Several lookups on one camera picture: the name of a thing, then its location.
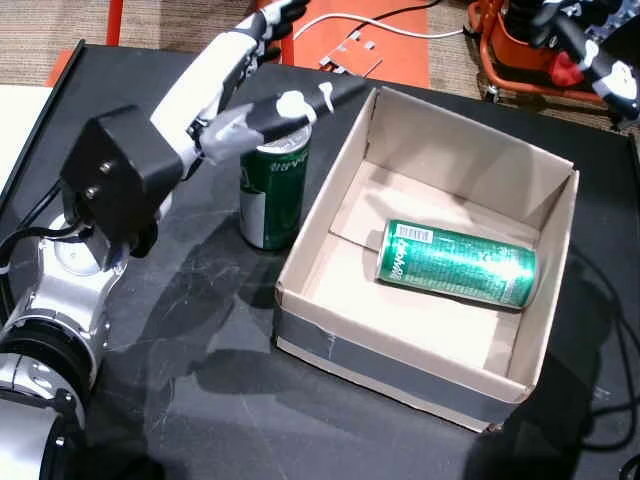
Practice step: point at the white board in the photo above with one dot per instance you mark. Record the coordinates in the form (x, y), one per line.
(20, 130)

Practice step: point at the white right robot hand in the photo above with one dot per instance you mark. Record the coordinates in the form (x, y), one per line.
(612, 80)

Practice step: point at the red knobbly toy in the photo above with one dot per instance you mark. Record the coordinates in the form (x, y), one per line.
(565, 72)

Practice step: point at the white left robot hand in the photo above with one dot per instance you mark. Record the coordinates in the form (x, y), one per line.
(210, 80)

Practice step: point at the orange metal leg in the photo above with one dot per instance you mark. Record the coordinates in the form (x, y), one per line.
(115, 22)
(287, 52)

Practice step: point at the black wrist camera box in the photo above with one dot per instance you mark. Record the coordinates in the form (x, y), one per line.
(120, 170)

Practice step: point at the small orange floor sheet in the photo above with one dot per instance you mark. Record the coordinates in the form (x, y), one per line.
(61, 70)

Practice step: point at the green can with white label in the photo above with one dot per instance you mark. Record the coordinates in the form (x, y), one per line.
(280, 200)

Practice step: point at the orange metal cart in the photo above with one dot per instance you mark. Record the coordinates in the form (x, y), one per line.
(515, 65)

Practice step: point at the open cardboard box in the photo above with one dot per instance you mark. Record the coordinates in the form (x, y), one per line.
(425, 330)

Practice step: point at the orange metal stand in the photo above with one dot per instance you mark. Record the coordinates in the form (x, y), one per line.
(405, 55)

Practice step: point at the small orange board grey tabs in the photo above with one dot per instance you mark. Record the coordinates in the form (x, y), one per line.
(357, 57)

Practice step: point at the green can with barcode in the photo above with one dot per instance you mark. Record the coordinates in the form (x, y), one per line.
(450, 265)

